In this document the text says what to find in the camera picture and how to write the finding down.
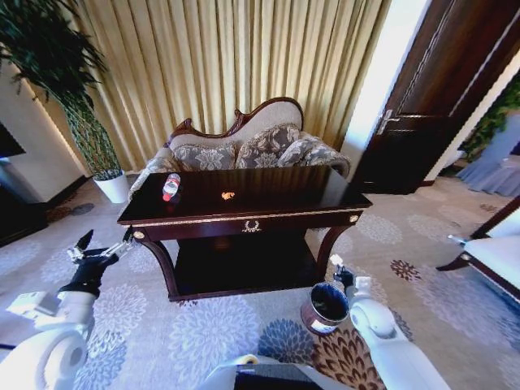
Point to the dark wooden white-seat chair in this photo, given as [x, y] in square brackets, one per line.
[493, 243]

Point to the green leafy bush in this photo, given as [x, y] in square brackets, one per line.
[489, 126]

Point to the dark wooden console table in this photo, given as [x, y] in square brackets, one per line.
[243, 191]

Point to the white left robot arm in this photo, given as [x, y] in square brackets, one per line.
[48, 349]

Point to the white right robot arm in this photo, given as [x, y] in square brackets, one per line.
[382, 329]

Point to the beige carved wooden sofa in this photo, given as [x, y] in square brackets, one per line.
[268, 115]

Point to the orange crumpled trash piece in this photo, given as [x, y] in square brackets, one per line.
[228, 196]

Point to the dark low cabinet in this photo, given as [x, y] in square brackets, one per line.
[20, 217]

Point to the golden pleated curtain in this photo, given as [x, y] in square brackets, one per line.
[227, 57]

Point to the pale blue chair cover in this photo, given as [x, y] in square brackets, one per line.
[493, 174]

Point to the dark flat screen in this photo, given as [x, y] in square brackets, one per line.
[10, 142]

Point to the grey floral cushion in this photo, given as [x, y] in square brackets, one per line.
[205, 157]
[304, 152]
[264, 147]

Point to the dark round trash bin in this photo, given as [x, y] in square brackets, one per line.
[323, 310]

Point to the dark wooden door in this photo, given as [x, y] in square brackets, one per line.
[422, 101]

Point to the tall green potted plant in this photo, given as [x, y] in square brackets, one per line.
[48, 53]

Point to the clear plastic water bottle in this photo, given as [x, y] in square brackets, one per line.
[171, 187]

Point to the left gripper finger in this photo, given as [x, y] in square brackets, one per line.
[120, 247]
[83, 243]

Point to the white plant pot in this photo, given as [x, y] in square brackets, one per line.
[113, 187]

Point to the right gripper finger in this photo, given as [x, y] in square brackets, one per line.
[338, 262]

